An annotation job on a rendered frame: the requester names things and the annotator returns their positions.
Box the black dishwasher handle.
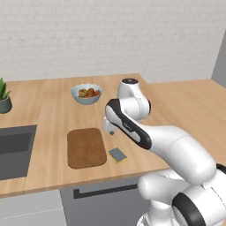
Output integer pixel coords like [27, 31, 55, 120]
[72, 184, 139, 200]

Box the grey and yellow sponge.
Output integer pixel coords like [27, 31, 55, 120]
[108, 147, 128, 164]

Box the fruit in bowl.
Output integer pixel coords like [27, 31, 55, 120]
[78, 87, 102, 99]

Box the green plant in grey pot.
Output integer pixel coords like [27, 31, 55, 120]
[0, 77, 13, 115]

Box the dark grey sink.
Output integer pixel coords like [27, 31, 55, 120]
[0, 124, 38, 182]

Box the grey dishwasher front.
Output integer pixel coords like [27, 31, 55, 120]
[59, 176, 155, 226]

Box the grey cupboard drawer front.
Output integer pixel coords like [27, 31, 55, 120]
[0, 188, 64, 221]

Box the brown wooden cutting board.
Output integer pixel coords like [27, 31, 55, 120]
[66, 127, 108, 170]

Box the grey cupboard door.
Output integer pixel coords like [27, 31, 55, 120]
[0, 207, 69, 226]

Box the pale blue bowl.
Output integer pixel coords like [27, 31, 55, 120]
[70, 83, 104, 105]

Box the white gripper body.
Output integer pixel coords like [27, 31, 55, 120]
[102, 117, 117, 134]

